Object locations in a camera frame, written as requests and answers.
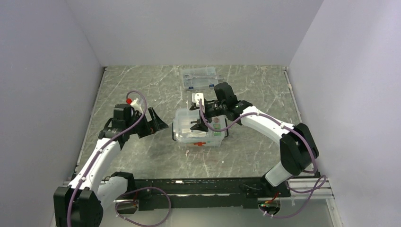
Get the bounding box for clear screw box blue latches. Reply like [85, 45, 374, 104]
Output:
[181, 67, 222, 90]

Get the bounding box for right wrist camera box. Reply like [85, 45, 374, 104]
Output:
[192, 92, 205, 107]

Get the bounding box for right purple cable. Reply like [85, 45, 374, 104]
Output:
[198, 99, 328, 219]

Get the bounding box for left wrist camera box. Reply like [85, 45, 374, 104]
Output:
[126, 97, 144, 114]

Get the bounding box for small green box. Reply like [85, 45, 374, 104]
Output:
[213, 123, 222, 131]

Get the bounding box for black base frame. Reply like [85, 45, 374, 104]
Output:
[71, 175, 292, 211]

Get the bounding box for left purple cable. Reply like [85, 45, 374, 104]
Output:
[66, 91, 172, 227]

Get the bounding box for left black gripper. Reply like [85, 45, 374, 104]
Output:
[126, 107, 168, 139]

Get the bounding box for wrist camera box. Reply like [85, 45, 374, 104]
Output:
[126, 97, 144, 114]
[192, 92, 205, 107]

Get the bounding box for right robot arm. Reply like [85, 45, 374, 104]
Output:
[191, 82, 319, 196]

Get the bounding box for clear first aid box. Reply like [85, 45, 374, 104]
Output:
[172, 108, 229, 147]

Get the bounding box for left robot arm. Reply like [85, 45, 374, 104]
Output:
[53, 104, 168, 227]

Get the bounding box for purple cable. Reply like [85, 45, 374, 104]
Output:
[66, 91, 172, 227]
[198, 99, 328, 219]

